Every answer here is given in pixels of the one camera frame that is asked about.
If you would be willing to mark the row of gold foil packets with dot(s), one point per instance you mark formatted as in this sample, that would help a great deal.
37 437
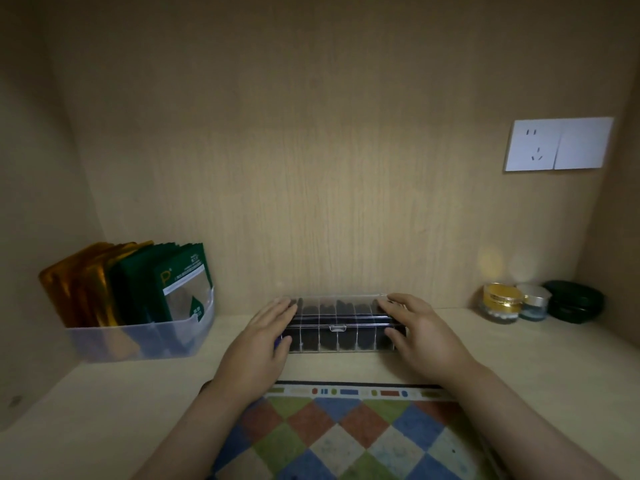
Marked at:
80 284

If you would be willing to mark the person's right thumb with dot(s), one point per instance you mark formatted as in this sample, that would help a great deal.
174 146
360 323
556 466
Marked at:
395 336

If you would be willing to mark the person's left thumb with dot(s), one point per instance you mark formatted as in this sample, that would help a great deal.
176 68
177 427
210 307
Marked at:
285 343

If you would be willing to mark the colourful checkered mat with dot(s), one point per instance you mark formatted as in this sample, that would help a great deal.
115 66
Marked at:
350 434

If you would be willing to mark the white wall socket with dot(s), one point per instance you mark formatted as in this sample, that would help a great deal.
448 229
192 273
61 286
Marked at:
532 145

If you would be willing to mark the gold-lidded glass jar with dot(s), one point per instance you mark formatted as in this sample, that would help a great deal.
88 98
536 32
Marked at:
500 300

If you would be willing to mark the dark items in compartments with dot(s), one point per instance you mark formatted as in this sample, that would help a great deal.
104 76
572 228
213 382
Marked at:
330 339

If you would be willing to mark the person's left forearm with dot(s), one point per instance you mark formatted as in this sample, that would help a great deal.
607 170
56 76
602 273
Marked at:
200 434

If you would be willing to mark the silver-lidded glass jar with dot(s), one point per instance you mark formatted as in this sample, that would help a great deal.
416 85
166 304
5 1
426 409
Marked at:
535 302

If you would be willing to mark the row of green packets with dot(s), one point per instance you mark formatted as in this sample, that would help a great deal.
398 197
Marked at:
170 284

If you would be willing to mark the person's left hand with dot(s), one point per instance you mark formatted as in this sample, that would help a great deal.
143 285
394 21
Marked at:
252 344

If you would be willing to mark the person's right hand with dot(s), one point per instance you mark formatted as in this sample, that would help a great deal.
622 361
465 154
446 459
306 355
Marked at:
431 339

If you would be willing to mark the translucent plastic storage bin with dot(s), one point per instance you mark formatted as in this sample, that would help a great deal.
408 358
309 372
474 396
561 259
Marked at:
145 339

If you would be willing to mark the clear plastic compartment box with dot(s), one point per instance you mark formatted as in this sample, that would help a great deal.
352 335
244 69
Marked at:
340 322

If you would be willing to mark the dark green round case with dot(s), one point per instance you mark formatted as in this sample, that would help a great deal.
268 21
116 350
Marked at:
575 300

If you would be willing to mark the person's right forearm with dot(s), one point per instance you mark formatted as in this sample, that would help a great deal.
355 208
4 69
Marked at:
525 424

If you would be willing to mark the white wall switch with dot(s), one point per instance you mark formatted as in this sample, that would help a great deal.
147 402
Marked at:
582 143

